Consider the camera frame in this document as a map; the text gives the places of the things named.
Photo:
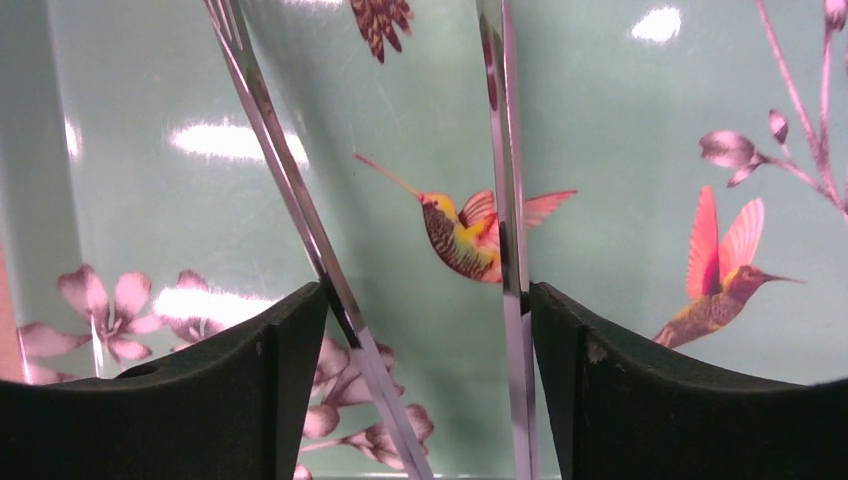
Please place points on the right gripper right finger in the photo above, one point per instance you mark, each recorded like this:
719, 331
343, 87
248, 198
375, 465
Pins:
624, 407

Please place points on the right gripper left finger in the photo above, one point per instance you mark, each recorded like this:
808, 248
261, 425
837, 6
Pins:
229, 407

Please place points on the metal serving tongs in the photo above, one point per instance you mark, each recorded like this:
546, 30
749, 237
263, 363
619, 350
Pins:
498, 42

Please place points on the green floral tray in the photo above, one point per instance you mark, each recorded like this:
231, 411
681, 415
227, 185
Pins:
138, 214

